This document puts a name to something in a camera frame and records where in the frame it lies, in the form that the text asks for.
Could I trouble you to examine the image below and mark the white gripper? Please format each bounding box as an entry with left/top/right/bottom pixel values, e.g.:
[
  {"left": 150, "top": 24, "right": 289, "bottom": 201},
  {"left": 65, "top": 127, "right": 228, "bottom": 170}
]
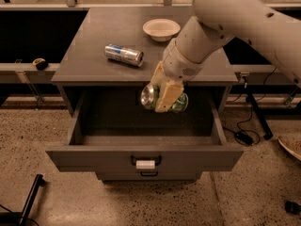
[{"left": 150, "top": 39, "right": 204, "bottom": 113}]

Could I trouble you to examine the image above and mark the green soda can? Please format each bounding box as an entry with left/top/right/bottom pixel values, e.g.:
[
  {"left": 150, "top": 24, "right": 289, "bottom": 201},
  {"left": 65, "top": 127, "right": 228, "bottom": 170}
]
[{"left": 140, "top": 84, "right": 188, "bottom": 113}]

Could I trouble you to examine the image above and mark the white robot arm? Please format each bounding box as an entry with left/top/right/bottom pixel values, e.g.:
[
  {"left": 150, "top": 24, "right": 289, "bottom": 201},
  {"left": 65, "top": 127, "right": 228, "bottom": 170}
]
[{"left": 150, "top": 0, "right": 301, "bottom": 112}]

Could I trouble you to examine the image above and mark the silver blue energy can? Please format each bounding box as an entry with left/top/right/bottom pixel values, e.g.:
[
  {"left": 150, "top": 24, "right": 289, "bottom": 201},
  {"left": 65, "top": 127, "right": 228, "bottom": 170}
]
[{"left": 104, "top": 44, "right": 144, "bottom": 67}]

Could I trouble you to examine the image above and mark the open grey top drawer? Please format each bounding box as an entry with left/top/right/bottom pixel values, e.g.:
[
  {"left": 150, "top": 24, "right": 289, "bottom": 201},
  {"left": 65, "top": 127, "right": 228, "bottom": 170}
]
[{"left": 46, "top": 87, "right": 244, "bottom": 180}]

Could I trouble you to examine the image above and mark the grey drawer cabinet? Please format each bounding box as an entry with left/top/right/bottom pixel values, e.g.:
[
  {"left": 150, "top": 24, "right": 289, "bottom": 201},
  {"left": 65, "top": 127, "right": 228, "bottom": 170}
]
[{"left": 46, "top": 7, "right": 243, "bottom": 181}]

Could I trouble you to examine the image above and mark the white paper bowl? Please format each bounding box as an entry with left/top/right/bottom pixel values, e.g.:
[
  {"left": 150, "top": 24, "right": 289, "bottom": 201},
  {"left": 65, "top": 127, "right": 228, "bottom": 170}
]
[{"left": 143, "top": 19, "right": 181, "bottom": 41}]

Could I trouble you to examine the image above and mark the black tripod leg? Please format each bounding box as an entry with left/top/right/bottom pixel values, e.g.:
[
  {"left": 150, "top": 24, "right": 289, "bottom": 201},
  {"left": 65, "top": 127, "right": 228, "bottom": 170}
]
[{"left": 245, "top": 87, "right": 273, "bottom": 140}]

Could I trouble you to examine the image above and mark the yellow black tape measure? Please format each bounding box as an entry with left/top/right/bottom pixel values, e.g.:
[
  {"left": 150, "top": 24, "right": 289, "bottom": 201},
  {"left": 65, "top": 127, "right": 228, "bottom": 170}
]
[{"left": 32, "top": 58, "right": 48, "bottom": 71}]

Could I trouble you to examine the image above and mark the tan sneaker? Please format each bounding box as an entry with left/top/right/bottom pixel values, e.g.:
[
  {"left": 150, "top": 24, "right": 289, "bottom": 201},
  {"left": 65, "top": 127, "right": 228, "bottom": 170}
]
[{"left": 278, "top": 136, "right": 301, "bottom": 161}]

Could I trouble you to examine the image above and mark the black object on floor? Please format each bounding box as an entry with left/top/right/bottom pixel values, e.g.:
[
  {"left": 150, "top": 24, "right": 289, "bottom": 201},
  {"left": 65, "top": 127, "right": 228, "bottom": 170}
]
[{"left": 285, "top": 201, "right": 301, "bottom": 215}]

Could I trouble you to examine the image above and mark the black stand leg left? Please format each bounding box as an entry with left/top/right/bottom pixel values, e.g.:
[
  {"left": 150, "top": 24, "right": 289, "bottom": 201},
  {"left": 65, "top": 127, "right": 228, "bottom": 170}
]
[{"left": 0, "top": 174, "right": 46, "bottom": 226}]

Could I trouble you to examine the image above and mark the black top drawer handle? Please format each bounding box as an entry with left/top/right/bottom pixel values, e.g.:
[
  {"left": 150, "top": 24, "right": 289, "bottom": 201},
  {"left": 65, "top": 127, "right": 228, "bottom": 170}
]
[{"left": 130, "top": 155, "right": 162, "bottom": 167}]

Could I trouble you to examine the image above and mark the black drawer handle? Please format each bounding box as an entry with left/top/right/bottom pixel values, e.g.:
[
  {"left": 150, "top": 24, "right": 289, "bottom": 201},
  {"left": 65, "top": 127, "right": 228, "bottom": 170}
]
[
  {"left": 140, "top": 171, "right": 158, "bottom": 177},
  {"left": 130, "top": 155, "right": 162, "bottom": 167}
]

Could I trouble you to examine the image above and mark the white tag on handle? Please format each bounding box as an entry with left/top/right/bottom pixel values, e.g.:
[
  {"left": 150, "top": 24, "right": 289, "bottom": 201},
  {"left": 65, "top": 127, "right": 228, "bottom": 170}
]
[{"left": 135, "top": 160, "right": 155, "bottom": 170}]

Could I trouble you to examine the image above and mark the black power adapter with cable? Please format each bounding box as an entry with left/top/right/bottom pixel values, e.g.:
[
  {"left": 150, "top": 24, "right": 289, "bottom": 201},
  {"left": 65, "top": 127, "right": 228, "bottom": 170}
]
[{"left": 221, "top": 64, "right": 279, "bottom": 147}]

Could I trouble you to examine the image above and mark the black lower drawer handle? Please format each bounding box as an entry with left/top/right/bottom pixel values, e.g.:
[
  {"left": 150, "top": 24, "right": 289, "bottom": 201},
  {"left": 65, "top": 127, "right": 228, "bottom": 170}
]
[{"left": 140, "top": 171, "right": 158, "bottom": 177}]

